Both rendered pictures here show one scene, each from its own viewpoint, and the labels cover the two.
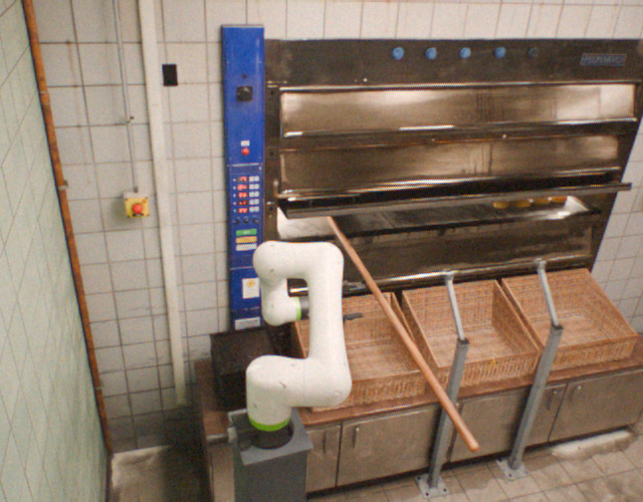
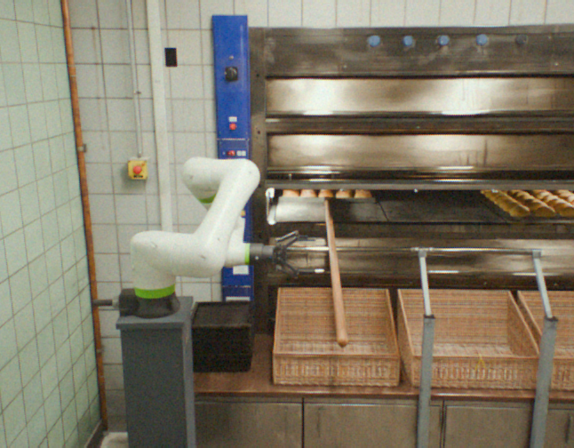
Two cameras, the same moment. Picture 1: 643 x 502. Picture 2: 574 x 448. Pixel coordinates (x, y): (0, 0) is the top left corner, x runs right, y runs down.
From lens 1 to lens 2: 1.08 m
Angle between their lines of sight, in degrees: 23
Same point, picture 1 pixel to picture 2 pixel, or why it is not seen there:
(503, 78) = (490, 66)
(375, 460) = not seen: outside the picture
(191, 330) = not seen: hidden behind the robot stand
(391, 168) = (376, 154)
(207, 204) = not seen: hidden behind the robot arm
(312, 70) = (293, 56)
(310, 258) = (224, 167)
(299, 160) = (285, 141)
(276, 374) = (152, 236)
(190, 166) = (187, 140)
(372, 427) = (338, 414)
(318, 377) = (187, 242)
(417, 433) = (394, 436)
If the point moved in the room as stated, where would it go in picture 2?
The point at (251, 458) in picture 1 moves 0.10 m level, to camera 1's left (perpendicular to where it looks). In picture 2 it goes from (124, 321) to (96, 316)
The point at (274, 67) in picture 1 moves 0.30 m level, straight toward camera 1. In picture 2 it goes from (259, 52) to (237, 51)
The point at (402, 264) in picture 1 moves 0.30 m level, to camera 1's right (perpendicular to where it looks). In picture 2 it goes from (396, 260) to (459, 266)
